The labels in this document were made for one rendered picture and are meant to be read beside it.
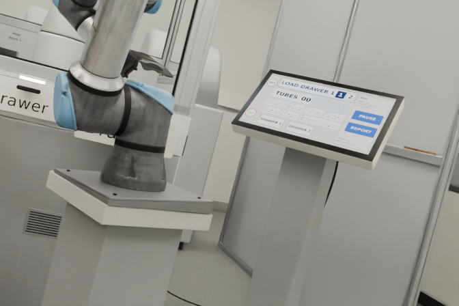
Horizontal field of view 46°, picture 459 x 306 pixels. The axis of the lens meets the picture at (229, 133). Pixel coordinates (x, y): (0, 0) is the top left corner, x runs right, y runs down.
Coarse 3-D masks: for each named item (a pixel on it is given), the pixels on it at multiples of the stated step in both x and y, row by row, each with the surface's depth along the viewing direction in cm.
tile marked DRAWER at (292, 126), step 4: (288, 124) 186; (292, 124) 185; (296, 124) 185; (300, 124) 185; (304, 124) 184; (288, 128) 184; (292, 128) 184; (296, 128) 184; (300, 128) 183; (304, 128) 183; (308, 128) 182; (312, 128) 182; (292, 132) 183; (296, 132) 182; (300, 132) 182; (304, 132) 182; (308, 132) 181; (308, 136) 180
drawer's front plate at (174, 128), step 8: (176, 128) 161; (80, 136) 154; (88, 136) 155; (96, 136) 155; (104, 136) 156; (112, 136) 156; (168, 136) 160; (176, 136) 161; (112, 144) 157; (168, 144) 161; (168, 152) 161
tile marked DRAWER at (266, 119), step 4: (260, 116) 191; (264, 116) 191; (268, 116) 190; (272, 116) 190; (260, 120) 190; (264, 120) 189; (268, 120) 189; (272, 120) 189; (276, 120) 188; (280, 120) 188; (284, 120) 188; (264, 124) 188; (268, 124) 188; (272, 124) 187; (276, 124) 187; (280, 124) 186
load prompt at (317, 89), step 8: (288, 80) 202; (288, 88) 199; (296, 88) 198; (304, 88) 197; (312, 88) 196; (320, 88) 195; (328, 88) 194; (328, 96) 191; (336, 96) 191; (344, 96) 190; (352, 96) 189
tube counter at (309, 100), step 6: (306, 96) 194; (312, 96) 193; (306, 102) 192; (312, 102) 191; (318, 102) 190; (324, 102) 190; (330, 102) 189; (336, 102) 188; (342, 102) 188; (330, 108) 187; (336, 108) 187; (342, 108) 186; (348, 108) 185
